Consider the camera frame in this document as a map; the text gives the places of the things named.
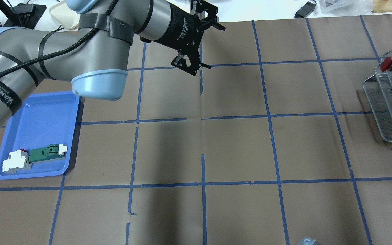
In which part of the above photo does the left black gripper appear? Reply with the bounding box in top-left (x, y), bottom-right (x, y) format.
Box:
top-left (140, 0), bottom-right (226, 76)

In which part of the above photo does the red emergency stop button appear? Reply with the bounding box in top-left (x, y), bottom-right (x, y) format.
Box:
top-left (380, 57), bottom-right (392, 72)

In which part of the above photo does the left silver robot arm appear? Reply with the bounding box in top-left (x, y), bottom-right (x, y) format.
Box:
top-left (0, 0), bottom-right (226, 128)

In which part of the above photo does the wooden board stand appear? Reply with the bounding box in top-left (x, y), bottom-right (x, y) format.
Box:
top-left (371, 0), bottom-right (392, 14)

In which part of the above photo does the clear plastic bag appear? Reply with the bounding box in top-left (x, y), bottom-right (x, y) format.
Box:
top-left (318, 0), bottom-right (374, 16)

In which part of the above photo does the black power adapter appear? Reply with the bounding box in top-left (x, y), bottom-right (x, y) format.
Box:
top-left (294, 0), bottom-right (317, 19)

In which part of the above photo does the beige plastic tray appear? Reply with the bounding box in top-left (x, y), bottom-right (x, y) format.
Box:
top-left (49, 0), bottom-right (80, 30)

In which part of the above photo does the blue plastic tray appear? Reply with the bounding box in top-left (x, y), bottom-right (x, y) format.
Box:
top-left (0, 91), bottom-right (81, 180)

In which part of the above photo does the green terminal block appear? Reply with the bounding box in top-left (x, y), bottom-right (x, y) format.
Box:
top-left (29, 144), bottom-right (68, 163)

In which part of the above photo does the white circuit breaker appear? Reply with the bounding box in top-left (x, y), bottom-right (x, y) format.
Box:
top-left (2, 149), bottom-right (32, 174)

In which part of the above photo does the black camera stand base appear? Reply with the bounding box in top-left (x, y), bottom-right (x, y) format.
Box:
top-left (0, 0), bottom-right (47, 29)

